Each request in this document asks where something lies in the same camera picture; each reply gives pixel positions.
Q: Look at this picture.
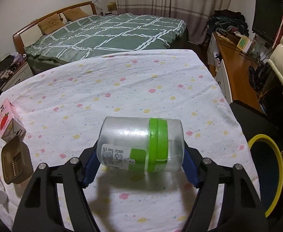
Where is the tan pillow left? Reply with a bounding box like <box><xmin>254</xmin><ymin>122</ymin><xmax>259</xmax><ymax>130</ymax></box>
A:
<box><xmin>38</xmin><ymin>14</ymin><xmax>65</xmax><ymax>35</ymax></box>

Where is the pile of dark clothes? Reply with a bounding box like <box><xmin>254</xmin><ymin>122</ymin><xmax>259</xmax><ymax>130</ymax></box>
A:
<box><xmin>206</xmin><ymin>9</ymin><xmax>249</xmax><ymax>37</ymax></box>

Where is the white and purple curtain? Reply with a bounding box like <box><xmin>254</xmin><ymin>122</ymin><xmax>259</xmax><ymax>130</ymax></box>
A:
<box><xmin>112</xmin><ymin>0</ymin><xmax>236</xmax><ymax>45</ymax></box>

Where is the black monitor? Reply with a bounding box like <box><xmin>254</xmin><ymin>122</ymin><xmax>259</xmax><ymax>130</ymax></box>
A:
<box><xmin>252</xmin><ymin>0</ymin><xmax>283</xmax><ymax>45</ymax></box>

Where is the green plaid bed quilt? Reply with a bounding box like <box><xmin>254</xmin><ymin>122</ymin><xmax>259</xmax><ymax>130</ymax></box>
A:
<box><xmin>25</xmin><ymin>13</ymin><xmax>186</xmax><ymax>63</ymax></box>

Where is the tan pillow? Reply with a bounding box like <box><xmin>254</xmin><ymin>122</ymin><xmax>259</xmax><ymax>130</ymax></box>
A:
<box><xmin>38</xmin><ymin>14</ymin><xmax>65</xmax><ymax>35</ymax></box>
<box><xmin>63</xmin><ymin>7</ymin><xmax>89</xmax><ymax>21</ymax></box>

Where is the tan pillow right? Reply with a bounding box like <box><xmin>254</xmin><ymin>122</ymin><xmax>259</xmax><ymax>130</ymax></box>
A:
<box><xmin>63</xmin><ymin>7</ymin><xmax>89</xmax><ymax>21</ymax></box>

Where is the pink strawberry milk carton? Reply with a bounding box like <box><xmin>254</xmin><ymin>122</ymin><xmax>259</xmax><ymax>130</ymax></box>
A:
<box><xmin>0</xmin><ymin>98</ymin><xmax>26</xmax><ymax>142</ymax></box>

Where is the clear jar with green band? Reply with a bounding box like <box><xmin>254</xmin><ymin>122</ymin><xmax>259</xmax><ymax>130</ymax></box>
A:
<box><xmin>97</xmin><ymin>116</ymin><xmax>184</xmax><ymax>173</ymax></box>

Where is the wooden bed headboard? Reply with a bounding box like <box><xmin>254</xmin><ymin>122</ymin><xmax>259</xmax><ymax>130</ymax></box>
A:
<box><xmin>13</xmin><ymin>1</ymin><xmax>97</xmax><ymax>54</ymax></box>

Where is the yellow-rimmed dark trash bin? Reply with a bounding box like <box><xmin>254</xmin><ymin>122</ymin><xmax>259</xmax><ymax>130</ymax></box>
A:
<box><xmin>248</xmin><ymin>134</ymin><xmax>283</xmax><ymax>217</ymax></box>

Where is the white nightstand with clutter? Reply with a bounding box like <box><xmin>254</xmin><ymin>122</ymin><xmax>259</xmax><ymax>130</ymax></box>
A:
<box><xmin>0</xmin><ymin>52</ymin><xmax>34</xmax><ymax>94</ymax></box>

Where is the orange wooden desk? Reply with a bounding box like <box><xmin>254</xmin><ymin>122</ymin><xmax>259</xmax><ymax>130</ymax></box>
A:
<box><xmin>207</xmin><ymin>32</ymin><xmax>262</xmax><ymax>112</ymax></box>

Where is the white floral table cloth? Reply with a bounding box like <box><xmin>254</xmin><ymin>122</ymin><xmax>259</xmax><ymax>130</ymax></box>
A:
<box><xmin>0</xmin><ymin>50</ymin><xmax>259</xmax><ymax>231</ymax></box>

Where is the brown plastic tray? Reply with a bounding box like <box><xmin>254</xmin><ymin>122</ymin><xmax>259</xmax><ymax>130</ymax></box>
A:
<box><xmin>1</xmin><ymin>135</ymin><xmax>34</xmax><ymax>185</ymax></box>

